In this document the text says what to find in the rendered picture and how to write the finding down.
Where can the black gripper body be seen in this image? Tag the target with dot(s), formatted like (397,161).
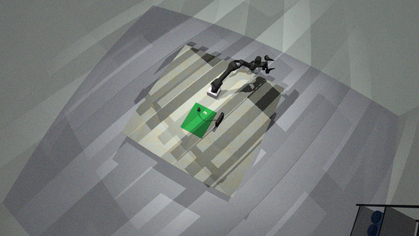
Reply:
(264,64)

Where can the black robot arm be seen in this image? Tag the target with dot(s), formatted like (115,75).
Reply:
(232,67)

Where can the green circuit board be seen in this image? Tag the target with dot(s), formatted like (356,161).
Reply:
(197,122)

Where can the black square panel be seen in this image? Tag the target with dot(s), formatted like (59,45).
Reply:
(220,118)

